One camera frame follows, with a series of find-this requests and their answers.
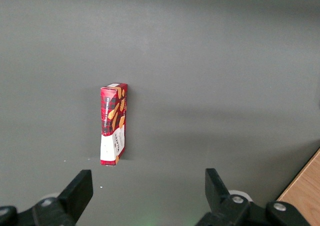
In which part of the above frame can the red tartan shortbread box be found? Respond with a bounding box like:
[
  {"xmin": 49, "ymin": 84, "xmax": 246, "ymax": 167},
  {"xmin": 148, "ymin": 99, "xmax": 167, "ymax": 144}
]
[{"xmin": 99, "ymin": 83, "xmax": 129, "ymax": 167}]

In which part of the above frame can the wooden drawer cabinet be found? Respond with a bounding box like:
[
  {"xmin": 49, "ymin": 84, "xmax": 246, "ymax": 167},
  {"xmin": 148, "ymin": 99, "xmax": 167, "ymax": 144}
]
[{"xmin": 276, "ymin": 146, "xmax": 320, "ymax": 226}]

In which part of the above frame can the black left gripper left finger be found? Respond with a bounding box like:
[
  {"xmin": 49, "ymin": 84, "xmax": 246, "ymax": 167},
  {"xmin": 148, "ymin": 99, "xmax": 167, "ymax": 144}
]
[{"xmin": 0, "ymin": 169, "xmax": 94, "ymax": 226}]

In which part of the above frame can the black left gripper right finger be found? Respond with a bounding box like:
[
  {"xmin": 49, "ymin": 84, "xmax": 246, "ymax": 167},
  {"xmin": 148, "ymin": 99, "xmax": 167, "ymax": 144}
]
[{"xmin": 197, "ymin": 168, "xmax": 313, "ymax": 226}]

